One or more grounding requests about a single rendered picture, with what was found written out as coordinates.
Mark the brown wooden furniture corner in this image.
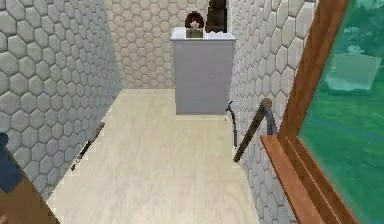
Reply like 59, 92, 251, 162
0, 132, 61, 224

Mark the brown framed window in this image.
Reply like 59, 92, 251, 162
260, 0, 384, 224

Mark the brown round ornament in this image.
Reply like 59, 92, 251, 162
184, 10, 205, 39

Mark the white chest of drawers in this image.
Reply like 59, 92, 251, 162
170, 26, 237, 116

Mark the brown baseball bat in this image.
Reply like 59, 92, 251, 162
232, 97, 274, 164

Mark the black tall statue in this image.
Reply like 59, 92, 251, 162
205, 0, 229, 34

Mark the black thin curved rod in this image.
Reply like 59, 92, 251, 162
225, 100, 239, 148

